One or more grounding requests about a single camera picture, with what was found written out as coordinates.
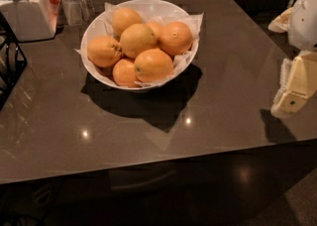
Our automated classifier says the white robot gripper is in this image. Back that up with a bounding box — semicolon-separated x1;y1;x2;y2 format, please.
268;0;317;118

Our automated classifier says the orange at bowl right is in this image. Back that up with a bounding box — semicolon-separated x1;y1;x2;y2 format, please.
158;22;193;56

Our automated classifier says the orange at bowl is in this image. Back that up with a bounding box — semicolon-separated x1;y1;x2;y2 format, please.
87;36;122;67
112;58;139;88
111;8;143;36
120;24;158;58
158;22;193;56
134;49;173;82

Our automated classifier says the orange at bowl front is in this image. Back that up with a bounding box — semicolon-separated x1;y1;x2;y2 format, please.
134;49;173;82

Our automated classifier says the orange at bowl centre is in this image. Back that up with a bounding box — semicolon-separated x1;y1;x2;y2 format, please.
120;24;158;58

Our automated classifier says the orange at bowl bottom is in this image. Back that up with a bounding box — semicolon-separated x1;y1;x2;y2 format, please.
112;58;139;88

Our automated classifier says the orange at bowl back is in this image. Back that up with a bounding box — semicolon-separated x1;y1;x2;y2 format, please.
111;8;143;36

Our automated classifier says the white paper bowl liner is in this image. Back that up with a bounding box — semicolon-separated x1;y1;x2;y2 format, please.
74;2;205;89

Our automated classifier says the orange at bowl left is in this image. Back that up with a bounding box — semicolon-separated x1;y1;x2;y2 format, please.
87;36;122;67

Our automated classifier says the small hidden orange behind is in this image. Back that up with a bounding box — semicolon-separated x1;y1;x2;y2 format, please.
147;22;163;39

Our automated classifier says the clear glass container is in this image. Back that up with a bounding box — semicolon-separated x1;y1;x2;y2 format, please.
61;0;94;26

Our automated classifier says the white ceramic canister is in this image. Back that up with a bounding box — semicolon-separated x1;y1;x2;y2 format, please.
0;0;60;42

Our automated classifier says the black wire rack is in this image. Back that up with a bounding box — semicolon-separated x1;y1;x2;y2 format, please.
0;13;28;110

